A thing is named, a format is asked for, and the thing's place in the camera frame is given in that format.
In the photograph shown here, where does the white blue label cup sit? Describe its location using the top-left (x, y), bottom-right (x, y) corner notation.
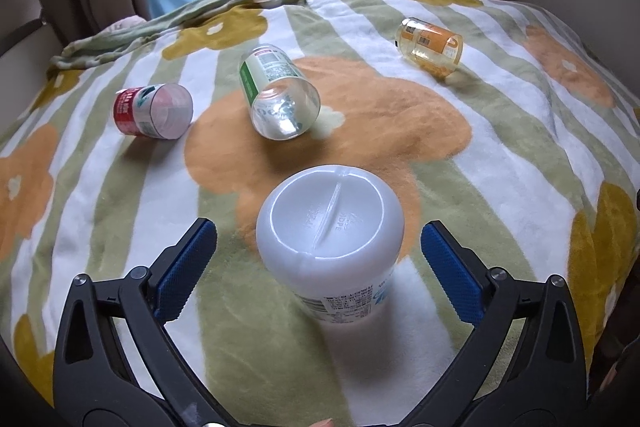
top-left (256, 165), bottom-right (405, 324)

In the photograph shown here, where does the orange label clear cup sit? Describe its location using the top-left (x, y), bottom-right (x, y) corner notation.
top-left (394, 17), bottom-right (464, 76)

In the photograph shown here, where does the green label clear cup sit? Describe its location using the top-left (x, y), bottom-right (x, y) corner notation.
top-left (239, 44), bottom-right (321, 141)

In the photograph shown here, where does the floral striped fleece blanket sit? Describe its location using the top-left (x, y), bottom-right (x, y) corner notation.
top-left (1, 0), bottom-right (639, 426)

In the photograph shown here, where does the red and white cup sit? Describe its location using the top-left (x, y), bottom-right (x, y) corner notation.
top-left (113, 83), bottom-right (193, 141)

